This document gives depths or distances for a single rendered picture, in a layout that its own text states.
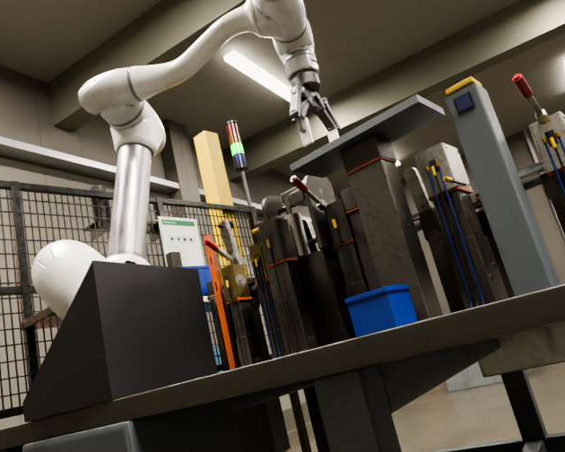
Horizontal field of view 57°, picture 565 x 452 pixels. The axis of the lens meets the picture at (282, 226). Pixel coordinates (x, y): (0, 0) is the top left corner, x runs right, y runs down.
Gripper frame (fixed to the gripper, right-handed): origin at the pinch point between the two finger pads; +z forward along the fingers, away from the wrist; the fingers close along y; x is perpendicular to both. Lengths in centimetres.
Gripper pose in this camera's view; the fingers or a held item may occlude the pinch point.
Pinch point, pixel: (323, 145)
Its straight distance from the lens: 136.5
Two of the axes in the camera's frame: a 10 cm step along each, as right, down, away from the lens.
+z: 2.3, 9.4, -2.6
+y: 6.3, 0.6, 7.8
